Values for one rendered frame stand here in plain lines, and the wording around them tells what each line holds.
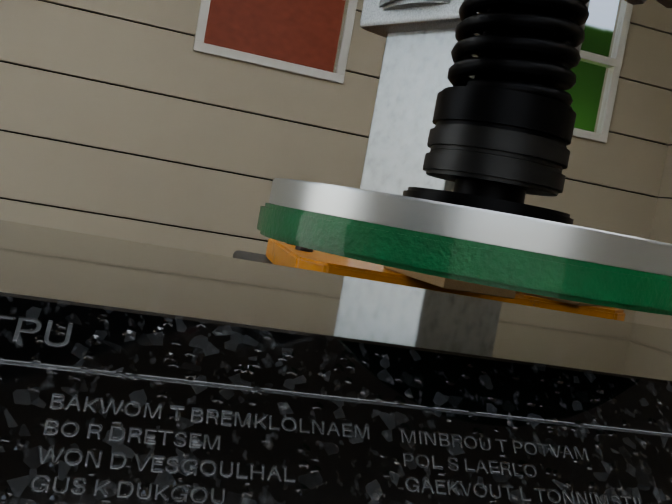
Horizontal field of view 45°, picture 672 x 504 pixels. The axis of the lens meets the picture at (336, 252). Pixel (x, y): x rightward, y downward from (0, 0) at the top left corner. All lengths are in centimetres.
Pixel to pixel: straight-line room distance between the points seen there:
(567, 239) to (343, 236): 8
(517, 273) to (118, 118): 625
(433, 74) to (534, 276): 98
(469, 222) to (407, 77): 101
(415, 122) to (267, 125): 538
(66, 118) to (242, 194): 146
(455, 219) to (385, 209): 3
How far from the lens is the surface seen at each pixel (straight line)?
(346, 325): 34
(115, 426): 27
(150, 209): 651
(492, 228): 30
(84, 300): 30
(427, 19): 126
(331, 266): 106
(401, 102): 130
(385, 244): 30
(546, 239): 30
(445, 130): 39
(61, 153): 651
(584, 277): 31
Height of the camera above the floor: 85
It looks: 3 degrees down
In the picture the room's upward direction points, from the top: 10 degrees clockwise
